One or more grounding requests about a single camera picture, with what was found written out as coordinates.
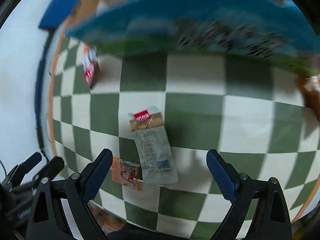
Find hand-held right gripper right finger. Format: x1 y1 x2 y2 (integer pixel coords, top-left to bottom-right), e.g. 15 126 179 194
206 149 292 240

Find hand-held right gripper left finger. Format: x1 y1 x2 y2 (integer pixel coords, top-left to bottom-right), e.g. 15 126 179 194
26 148 113 240

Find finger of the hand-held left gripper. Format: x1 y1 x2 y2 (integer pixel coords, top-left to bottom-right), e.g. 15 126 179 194
4 152 42 183
24 156 65 184

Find small orange snack packet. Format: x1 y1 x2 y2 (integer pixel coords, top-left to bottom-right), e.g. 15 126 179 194
111 156 143 192

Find grey snack packet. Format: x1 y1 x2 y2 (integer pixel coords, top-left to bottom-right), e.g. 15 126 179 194
127 107 179 185

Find red white stick snack packet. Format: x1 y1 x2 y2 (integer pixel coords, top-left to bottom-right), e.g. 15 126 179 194
82 44 100 88

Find black foam grip bar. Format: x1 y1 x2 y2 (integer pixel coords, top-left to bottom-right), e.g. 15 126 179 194
34 39 51 157

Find green white checkered tablecloth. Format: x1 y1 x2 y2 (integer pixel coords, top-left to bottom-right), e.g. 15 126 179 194
47 17 320 240

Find blue cushion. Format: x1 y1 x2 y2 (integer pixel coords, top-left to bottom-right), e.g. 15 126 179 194
38 0 83 31

